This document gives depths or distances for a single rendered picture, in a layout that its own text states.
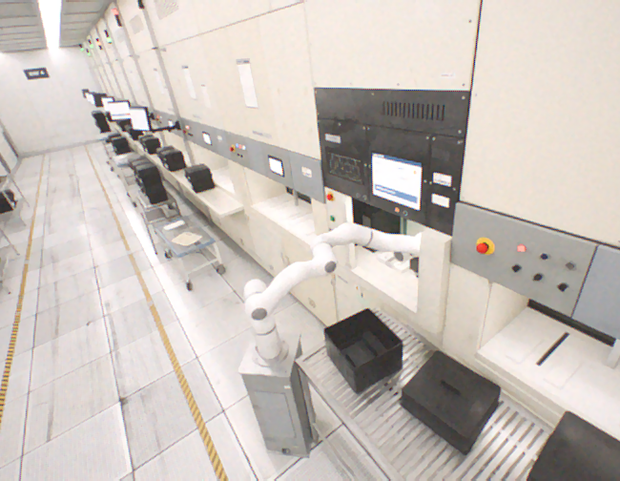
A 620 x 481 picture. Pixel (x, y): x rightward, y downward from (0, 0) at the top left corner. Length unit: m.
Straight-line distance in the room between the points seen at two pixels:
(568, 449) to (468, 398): 0.35
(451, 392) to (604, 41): 1.23
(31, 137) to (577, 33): 14.57
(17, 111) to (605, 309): 14.73
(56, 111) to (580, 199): 14.47
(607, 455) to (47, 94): 14.76
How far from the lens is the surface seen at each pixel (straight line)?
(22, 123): 14.80
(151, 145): 6.64
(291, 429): 2.18
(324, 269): 1.48
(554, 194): 1.24
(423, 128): 1.40
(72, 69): 14.70
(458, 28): 1.30
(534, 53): 1.20
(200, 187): 4.14
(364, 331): 1.88
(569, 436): 1.44
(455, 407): 1.56
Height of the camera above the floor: 2.15
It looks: 30 degrees down
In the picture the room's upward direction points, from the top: 8 degrees counter-clockwise
